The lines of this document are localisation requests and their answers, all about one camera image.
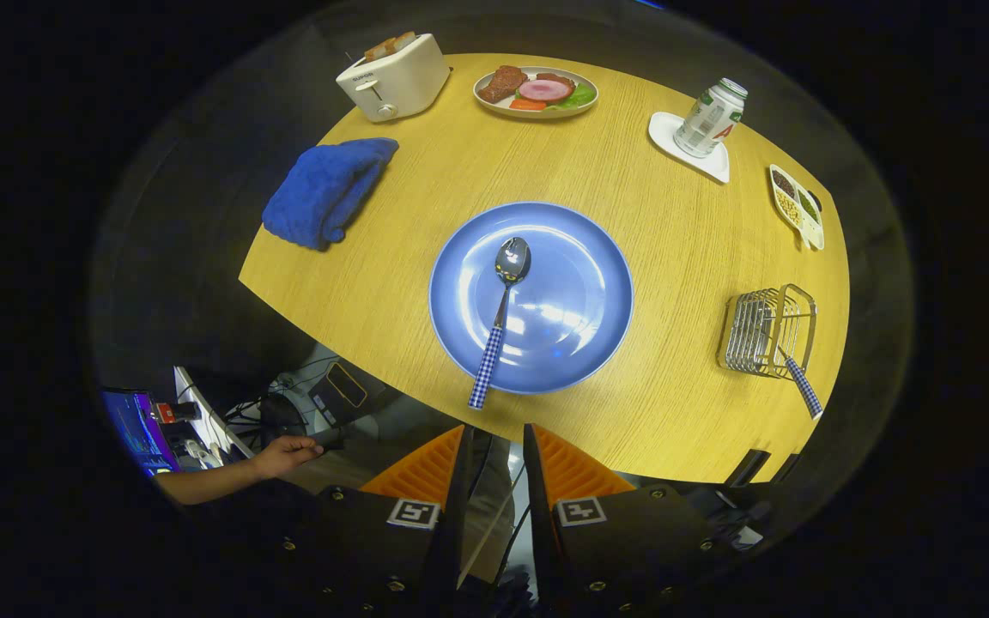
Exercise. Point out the green lettuce leaf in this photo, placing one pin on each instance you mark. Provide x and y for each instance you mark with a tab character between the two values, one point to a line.
580	96

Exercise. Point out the blue plate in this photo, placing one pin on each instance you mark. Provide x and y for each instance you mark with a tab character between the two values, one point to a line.
572	300

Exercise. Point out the white coaster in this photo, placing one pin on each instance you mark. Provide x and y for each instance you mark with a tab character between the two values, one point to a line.
664	133

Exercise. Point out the white board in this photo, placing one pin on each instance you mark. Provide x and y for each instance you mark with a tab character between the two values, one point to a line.
207	416

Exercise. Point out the brown meat piece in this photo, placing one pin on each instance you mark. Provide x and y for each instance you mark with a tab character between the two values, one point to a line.
501	83

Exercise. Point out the white food plate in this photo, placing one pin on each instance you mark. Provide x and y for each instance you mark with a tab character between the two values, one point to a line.
486	101

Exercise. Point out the lit monitor screen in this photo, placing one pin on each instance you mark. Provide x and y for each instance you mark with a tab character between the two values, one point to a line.
138	429

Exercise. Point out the pile of yellow beans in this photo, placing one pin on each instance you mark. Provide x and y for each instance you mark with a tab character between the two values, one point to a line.
790	209

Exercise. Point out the toast slice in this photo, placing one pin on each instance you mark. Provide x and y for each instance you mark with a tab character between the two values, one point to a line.
403	40
377	50

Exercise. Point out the pile of dark beans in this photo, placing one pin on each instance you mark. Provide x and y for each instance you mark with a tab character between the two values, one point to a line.
783	183

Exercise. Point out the red tomato slice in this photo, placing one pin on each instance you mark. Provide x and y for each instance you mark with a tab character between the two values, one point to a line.
527	105

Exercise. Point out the blue towel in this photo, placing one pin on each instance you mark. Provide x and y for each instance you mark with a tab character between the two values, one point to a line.
323	189

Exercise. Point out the pile of green beans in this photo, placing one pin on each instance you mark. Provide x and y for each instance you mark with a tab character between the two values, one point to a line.
808	206

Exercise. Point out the white divided dish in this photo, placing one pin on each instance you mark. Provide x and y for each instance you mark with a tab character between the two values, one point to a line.
810	233

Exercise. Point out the pink ham slice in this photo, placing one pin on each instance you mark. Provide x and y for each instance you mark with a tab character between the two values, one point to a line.
544	91

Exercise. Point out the black bracket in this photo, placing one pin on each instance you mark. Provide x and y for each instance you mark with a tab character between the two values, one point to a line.
745	468
785	468

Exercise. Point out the black box device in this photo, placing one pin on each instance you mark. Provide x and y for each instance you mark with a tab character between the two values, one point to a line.
340	390

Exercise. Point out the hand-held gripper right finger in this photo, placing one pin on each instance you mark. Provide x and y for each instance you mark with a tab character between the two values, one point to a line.
534	515

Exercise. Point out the white toaster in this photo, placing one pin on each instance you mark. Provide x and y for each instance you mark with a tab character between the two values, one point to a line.
400	86

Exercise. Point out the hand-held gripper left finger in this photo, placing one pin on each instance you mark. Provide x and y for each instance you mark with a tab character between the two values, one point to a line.
458	515

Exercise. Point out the white drink bottle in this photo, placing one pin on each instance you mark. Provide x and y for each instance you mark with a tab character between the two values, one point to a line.
707	120

